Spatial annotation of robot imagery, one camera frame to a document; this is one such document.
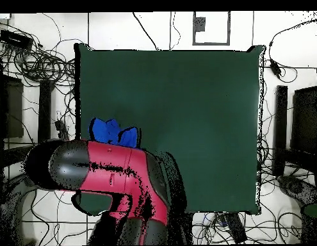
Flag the grey square floor frame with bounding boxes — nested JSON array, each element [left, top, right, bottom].
[[192, 11, 231, 46]]

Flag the blue shirt with white print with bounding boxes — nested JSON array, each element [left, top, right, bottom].
[[88, 117, 142, 149]]

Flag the black box device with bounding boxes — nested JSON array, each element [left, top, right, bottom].
[[0, 29, 34, 51]]

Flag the black stand with dark panel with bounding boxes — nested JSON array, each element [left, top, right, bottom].
[[0, 58, 55, 177], [272, 85, 317, 177]]

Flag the wide black power strip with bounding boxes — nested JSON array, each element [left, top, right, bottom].
[[223, 212, 248, 244]]

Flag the tangled black cables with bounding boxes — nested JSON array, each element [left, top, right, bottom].
[[9, 38, 77, 86]]

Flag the long black power strip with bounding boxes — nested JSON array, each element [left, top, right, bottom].
[[54, 119, 70, 141]]

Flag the black power adapter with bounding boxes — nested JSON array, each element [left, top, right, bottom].
[[269, 58, 282, 78]]

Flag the dark green table cloth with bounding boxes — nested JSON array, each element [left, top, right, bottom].
[[72, 42, 266, 215]]

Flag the dark grey stand foot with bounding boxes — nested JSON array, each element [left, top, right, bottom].
[[277, 175, 317, 206]]

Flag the dark green round object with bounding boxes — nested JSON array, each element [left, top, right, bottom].
[[302, 203, 317, 218]]

